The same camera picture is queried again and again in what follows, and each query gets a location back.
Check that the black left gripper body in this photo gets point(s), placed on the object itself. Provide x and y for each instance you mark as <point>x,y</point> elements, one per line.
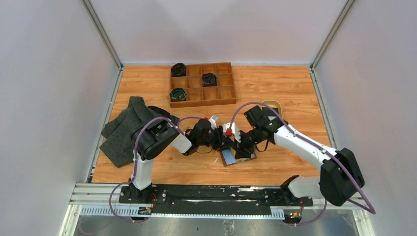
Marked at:
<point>215,138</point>

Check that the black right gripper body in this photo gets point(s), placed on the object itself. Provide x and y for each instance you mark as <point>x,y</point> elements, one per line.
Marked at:
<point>249,139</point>

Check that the brown leather card holder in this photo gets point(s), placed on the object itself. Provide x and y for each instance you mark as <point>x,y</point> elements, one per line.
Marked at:
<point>228,156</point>

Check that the yellow oval card tray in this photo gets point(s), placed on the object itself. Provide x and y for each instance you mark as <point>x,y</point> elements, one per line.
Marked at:
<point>275,105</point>

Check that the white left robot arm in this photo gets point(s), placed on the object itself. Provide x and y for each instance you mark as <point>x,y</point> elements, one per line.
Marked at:
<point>160,133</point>

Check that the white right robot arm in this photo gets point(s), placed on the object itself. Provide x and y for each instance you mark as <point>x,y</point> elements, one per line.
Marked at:
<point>340,176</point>

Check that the black-green coiled belt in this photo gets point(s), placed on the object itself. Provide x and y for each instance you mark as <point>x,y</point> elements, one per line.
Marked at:
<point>178,95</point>

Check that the wooden compartment tray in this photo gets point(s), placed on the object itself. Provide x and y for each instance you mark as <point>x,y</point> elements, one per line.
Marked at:
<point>222,94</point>

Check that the black coiled belt middle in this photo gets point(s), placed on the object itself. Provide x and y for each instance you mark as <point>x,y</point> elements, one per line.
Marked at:
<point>209,80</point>

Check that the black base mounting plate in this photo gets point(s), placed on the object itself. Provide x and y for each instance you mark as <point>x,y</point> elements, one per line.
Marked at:
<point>212,199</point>

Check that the black coiled belt top-left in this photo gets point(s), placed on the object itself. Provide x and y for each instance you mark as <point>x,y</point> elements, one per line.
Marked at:
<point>178,70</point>

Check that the dark grey dotted cloth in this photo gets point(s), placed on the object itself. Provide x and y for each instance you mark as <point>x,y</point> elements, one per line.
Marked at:
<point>120,133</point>

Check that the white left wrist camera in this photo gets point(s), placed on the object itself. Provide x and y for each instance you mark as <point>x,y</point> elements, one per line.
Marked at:
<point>213,119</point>

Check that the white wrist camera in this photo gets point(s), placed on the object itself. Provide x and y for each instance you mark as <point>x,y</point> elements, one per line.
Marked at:
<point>213,119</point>
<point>232,130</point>

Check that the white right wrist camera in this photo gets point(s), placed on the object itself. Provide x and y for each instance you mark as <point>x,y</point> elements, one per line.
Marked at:
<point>232,130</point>

